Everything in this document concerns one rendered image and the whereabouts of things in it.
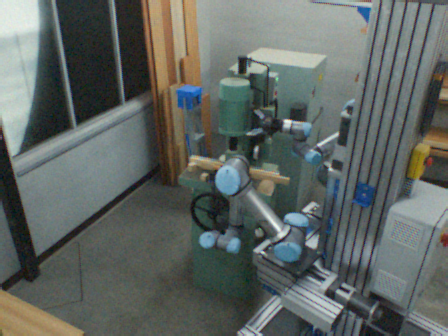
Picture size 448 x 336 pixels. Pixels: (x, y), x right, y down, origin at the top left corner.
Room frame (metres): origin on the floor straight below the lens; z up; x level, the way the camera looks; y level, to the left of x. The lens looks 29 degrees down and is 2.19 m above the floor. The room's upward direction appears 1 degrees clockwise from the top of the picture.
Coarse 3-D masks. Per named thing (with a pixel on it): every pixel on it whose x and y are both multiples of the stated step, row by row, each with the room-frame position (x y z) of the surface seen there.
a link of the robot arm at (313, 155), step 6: (330, 138) 1.93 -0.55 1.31; (336, 138) 1.92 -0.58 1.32; (318, 144) 1.92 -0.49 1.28; (324, 144) 1.91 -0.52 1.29; (330, 144) 1.90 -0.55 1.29; (300, 150) 1.94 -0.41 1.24; (306, 150) 1.90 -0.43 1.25; (312, 150) 1.89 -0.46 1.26; (318, 150) 1.89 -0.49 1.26; (324, 150) 1.89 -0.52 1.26; (330, 150) 1.90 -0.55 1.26; (306, 156) 1.87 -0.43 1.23; (312, 156) 1.85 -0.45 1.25; (318, 156) 1.85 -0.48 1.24; (312, 162) 1.84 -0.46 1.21; (318, 162) 1.86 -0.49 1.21
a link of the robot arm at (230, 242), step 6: (228, 234) 1.60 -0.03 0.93; (234, 234) 1.60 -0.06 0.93; (216, 240) 1.56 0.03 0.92; (222, 240) 1.56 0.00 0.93; (228, 240) 1.55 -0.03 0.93; (234, 240) 1.55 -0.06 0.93; (240, 240) 1.58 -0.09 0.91; (216, 246) 1.55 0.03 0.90; (222, 246) 1.54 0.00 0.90; (228, 246) 1.53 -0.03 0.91; (234, 246) 1.53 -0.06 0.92; (228, 252) 1.53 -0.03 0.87; (234, 252) 1.52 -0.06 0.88
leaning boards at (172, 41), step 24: (144, 0) 3.64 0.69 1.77; (168, 0) 3.98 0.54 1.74; (192, 0) 4.32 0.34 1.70; (144, 24) 3.62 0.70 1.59; (168, 24) 3.94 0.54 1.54; (192, 24) 4.29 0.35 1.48; (168, 48) 3.90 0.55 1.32; (192, 48) 4.25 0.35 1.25; (168, 72) 3.86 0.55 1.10; (192, 72) 4.09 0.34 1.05; (168, 96) 3.60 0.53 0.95; (168, 120) 3.57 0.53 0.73; (168, 144) 3.57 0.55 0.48; (168, 168) 3.62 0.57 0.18
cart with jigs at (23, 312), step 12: (0, 300) 1.52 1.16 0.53; (12, 300) 1.52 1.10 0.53; (0, 312) 1.44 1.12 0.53; (12, 312) 1.44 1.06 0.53; (24, 312) 1.44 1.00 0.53; (36, 312) 1.45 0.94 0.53; (0, 324) 1.37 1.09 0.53; (12, 324) 1.37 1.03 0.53; (24, 324) 1.37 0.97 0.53; (36, 324) 1.37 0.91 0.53; (48, 324) 1.37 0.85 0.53; (60, 324) 1.37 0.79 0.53
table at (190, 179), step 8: (200, 168) 2.32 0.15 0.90; (184, 176) 2.22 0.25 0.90; (192, 176) 2.22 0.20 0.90; (200, 176) 2.22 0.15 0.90; (208, 176) 2.22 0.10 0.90; (184, 184) 2.20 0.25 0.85; (192, 184) 2.18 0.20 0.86; (200, 184) 2.16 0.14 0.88; (256, 184) 2.14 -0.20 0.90; (272, 192) 2.05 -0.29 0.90; (216, 200) 2.02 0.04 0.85; (264, 200) 2.03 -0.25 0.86
